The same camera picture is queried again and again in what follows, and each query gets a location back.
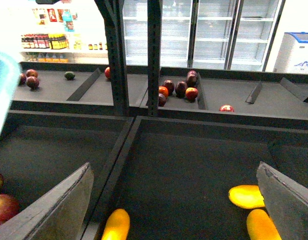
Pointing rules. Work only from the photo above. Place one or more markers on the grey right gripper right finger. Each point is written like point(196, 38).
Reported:
point(286, 201)

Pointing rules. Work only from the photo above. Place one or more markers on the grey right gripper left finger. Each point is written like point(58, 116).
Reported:
point(58, 214)

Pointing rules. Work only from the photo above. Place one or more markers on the light blue plastic basket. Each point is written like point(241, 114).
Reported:
point(10, 70)

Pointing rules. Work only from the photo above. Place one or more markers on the yellow mango lower right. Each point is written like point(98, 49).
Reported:
point(260, 226)

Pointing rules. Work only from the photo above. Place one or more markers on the yellow mango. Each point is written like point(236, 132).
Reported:
point(260, 226)
point(246, 196)
point(117, 226)

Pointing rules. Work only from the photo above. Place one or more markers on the yellow mango upper right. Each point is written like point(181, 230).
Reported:
point(246, 196)

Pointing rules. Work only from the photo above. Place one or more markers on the yellow mango lower left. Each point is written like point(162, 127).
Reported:
point(117, 226)

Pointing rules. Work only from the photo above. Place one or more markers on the green avocado on shelf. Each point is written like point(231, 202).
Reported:
point(69, 75)

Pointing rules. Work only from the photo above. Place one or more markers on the red apple near left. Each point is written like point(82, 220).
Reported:
point(9, 207)

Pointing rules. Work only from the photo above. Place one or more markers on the red apple lone right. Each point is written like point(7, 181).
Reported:
point(226, 108)

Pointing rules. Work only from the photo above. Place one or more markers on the white chest freezer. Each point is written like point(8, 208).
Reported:
point(293, 54)

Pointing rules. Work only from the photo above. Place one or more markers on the orange red apple centre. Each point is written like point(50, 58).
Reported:
point(191, 93)

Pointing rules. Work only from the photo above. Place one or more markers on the dark red apple centre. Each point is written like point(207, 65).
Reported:
point(180, 89)

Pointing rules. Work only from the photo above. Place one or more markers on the glass door refrigerator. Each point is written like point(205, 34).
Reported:
point(218, 34)

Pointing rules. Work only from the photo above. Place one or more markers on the black shelf upright posts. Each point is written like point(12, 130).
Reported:
point(133, 34)

